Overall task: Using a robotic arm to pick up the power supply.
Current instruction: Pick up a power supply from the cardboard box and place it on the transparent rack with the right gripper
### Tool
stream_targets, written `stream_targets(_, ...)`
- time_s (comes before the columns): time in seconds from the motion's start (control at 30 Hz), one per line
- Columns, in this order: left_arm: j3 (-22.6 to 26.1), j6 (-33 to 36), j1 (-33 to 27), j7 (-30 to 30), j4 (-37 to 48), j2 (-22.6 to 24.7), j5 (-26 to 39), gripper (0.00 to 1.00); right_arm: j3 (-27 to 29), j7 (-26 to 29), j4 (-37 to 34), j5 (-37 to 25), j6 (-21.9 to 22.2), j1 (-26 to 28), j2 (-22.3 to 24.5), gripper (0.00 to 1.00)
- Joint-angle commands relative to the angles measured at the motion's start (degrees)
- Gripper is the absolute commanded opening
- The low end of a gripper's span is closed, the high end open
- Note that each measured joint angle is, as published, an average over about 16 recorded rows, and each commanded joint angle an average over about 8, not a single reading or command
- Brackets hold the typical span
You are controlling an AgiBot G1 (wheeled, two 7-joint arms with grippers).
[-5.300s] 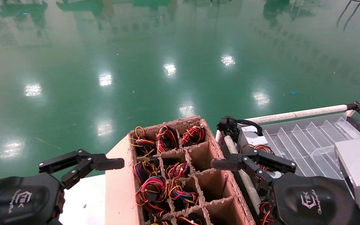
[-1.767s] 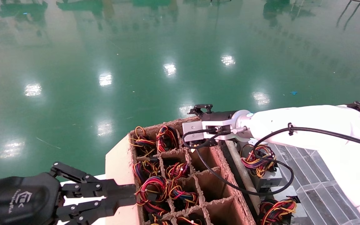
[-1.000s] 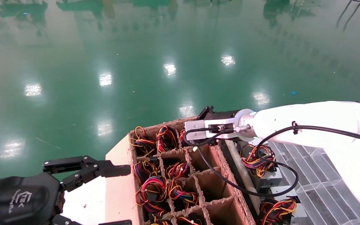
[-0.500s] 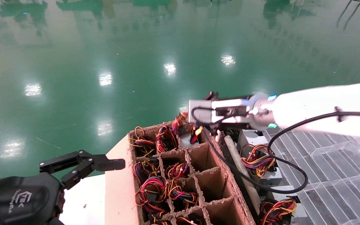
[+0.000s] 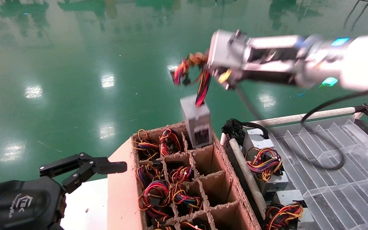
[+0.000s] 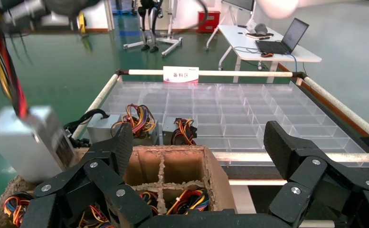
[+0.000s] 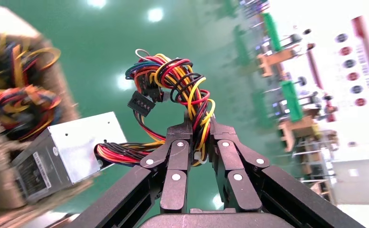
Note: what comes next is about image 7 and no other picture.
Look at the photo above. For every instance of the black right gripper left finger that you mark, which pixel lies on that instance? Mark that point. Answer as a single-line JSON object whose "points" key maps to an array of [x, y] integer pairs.
{"points": [[178, 157]]}

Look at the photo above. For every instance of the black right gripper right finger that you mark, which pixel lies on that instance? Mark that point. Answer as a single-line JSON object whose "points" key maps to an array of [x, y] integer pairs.
{"points": [[231, 163]]}

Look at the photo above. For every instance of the wooden cart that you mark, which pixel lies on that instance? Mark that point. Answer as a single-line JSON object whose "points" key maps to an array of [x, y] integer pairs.
{"points": [[275, 59], [300, 130]]}

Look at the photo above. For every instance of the green rack panel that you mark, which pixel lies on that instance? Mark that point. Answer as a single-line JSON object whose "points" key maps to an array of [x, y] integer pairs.
{"points": [[271, 31], [291, 100]]}

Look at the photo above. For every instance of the grey cabinet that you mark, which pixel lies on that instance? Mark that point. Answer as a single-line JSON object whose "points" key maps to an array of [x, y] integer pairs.
{"points": [[357, 181]]}

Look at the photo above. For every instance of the red upright post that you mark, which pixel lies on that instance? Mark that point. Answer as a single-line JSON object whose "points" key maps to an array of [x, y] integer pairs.
{"points": [[368, 59]]}

